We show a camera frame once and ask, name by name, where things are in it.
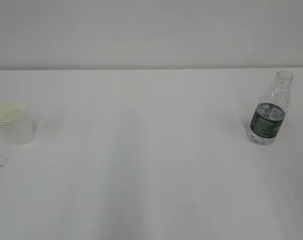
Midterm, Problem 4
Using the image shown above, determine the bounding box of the white paper cup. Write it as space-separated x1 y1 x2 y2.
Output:
0 100 35 146

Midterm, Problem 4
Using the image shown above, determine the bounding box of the clear water bottle green label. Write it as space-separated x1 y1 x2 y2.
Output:
246 70 294 146

